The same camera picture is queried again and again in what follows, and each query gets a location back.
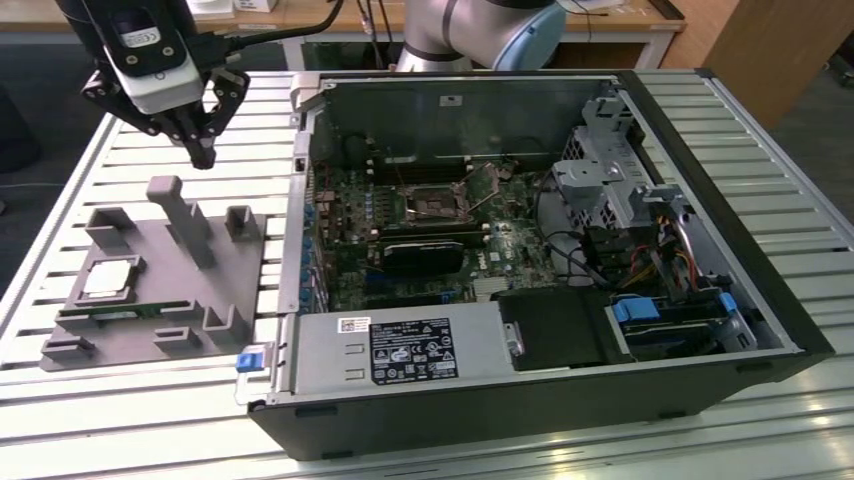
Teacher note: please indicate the plain white box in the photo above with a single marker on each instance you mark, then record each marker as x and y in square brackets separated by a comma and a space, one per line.
[214, 7]

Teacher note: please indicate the hard disk in blue carrier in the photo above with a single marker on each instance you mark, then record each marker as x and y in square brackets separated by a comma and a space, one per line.
[637, 310]

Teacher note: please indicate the black plastic shroud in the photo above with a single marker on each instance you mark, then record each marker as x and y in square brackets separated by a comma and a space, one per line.
[561, 325]

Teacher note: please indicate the green RAM stick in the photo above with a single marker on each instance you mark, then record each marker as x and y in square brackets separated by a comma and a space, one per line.
[150, 310]

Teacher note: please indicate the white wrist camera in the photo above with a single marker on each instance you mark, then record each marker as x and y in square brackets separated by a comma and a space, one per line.
[154, 75]

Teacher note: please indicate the grey parts rack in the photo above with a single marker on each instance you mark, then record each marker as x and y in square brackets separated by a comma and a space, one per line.
[154, 300]

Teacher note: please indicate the black plastic bracket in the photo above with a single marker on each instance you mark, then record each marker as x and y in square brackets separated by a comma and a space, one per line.
[603, 245]

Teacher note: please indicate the silver power supply unit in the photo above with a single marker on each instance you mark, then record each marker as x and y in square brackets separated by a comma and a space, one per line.
[334, 360]

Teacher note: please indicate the white paper sheet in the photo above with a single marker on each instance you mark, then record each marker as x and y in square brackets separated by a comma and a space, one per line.
[587, 4]

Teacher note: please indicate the white box black print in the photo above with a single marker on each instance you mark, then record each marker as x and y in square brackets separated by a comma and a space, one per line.
[257, 5]

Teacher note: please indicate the white case sticker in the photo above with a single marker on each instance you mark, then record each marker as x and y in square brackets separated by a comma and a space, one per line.
[450, 101]

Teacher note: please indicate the small blue bay latch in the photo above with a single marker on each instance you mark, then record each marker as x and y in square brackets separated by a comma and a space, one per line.
[728, 305]

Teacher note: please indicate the black PC case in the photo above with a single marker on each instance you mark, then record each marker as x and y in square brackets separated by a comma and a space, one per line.
[467, 425]

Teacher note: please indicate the silver chipset heatsink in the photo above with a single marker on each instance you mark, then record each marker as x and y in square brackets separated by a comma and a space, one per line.
[489, 286]

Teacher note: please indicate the green motherboard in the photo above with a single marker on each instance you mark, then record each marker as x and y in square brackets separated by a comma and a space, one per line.
[521, 250]

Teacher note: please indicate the silver green CPU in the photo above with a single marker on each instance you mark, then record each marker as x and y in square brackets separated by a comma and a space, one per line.
[107, 280]

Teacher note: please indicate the blue case latch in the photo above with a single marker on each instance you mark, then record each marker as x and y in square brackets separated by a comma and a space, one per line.
[250, 361]

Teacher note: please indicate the black graphics card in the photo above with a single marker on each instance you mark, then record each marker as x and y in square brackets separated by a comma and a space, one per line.
[421, 257]

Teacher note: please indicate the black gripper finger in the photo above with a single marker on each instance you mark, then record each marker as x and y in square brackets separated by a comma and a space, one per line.
[110, 100]
[230, 100]

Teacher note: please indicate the silver drive cage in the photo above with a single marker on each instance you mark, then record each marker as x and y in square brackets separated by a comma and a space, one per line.
[601, 165]

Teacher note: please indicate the CPU socket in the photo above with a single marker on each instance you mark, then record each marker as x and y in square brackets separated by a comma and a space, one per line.
[434, 205]

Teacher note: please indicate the wooden cabinet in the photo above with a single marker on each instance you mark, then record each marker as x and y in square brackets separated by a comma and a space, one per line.
[768, 50]

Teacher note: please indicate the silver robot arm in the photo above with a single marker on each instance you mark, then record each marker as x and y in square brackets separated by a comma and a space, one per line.
[467, 30]

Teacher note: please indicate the thin metal locking lever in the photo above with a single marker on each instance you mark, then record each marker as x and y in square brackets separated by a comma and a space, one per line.
[398, 172]

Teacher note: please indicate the wooden desk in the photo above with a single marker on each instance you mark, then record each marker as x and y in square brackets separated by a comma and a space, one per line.
[634, 22]

